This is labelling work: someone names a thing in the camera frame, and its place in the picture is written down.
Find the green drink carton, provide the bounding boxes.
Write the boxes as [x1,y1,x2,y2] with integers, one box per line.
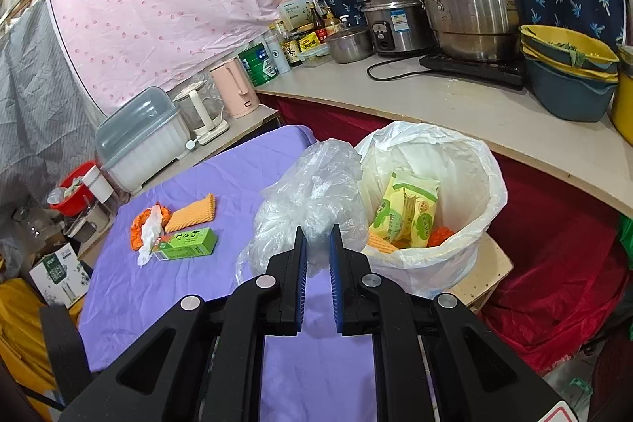
[152,228,218,261]

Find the white tissue paper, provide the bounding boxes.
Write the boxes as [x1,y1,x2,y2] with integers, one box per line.
[135,204,163,267]

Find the yellow green snack bag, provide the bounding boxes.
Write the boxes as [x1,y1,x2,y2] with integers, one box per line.
[369,169,441,248]

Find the orange printed plastic wrapper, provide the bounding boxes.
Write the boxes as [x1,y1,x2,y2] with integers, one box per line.
[129,203,174,253]

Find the clear plastic bag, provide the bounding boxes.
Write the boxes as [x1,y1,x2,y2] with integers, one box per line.
[235,139,368,284]

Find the white lined trash bin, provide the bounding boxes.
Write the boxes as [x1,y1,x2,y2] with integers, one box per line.
[355,121,508,298]

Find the purple table cloth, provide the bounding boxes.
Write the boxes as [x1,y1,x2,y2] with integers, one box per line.
[77,124,437,422]

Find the orange bag in bin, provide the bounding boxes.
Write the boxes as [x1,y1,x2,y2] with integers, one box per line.
[427,226,454,248]

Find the red velvet counter skirt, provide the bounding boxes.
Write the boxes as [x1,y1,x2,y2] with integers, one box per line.
[256,93,633,376]

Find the orange foam fruit net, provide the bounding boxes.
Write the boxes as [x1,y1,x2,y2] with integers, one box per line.
[164,194,216,233]

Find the white green cardboard box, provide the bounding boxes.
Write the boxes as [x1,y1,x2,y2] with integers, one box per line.
[29,243,90,308]

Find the yellow cloth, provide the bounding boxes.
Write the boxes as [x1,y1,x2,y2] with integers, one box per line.
[0,278,57,421]

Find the red plastic basin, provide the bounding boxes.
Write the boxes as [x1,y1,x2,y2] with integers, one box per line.
[48,161,95,218]

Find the white cup with lid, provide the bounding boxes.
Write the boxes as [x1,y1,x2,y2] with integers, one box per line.
[81,165,115,204]

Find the lidded white dish rack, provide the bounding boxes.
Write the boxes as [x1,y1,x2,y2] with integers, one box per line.
[95,87,191,194]

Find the glass electric kettle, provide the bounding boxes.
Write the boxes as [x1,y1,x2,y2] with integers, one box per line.
[174,80,229,146]

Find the pink electric kettle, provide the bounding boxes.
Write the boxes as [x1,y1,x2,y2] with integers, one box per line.
[209,58,260,119]

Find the grey patterned curtain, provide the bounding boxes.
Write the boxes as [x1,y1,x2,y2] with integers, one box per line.
[1,0,100,216]

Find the black induction cooker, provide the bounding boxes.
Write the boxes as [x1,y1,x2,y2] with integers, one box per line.
[419,51,526,90]

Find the green tin can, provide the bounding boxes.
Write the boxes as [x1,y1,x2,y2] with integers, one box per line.
[238,44,278,87]

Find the yellow blue stacked basins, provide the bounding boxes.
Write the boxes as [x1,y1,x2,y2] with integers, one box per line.
[519,25,620,123]

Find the dark soy sauce bottle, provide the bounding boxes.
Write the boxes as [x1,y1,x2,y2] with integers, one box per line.
[282,35,303,68]

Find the stainless steel bowl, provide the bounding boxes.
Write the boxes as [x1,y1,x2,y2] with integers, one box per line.
[326,27,375,64]

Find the white thermos bottle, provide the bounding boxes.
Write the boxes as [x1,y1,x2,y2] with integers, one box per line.
[264,31,291,75]

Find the yellow seasoning packet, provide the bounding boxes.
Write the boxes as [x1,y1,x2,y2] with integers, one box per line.
[298,31,322,53]

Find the silver rice cooker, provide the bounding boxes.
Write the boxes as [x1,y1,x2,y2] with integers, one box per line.
[360,0,436,57]

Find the white box on counter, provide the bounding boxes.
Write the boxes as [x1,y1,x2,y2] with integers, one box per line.
[277,0,312,32]

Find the black power cable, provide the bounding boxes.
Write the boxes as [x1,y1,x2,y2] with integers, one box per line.
[365,53,432,83]

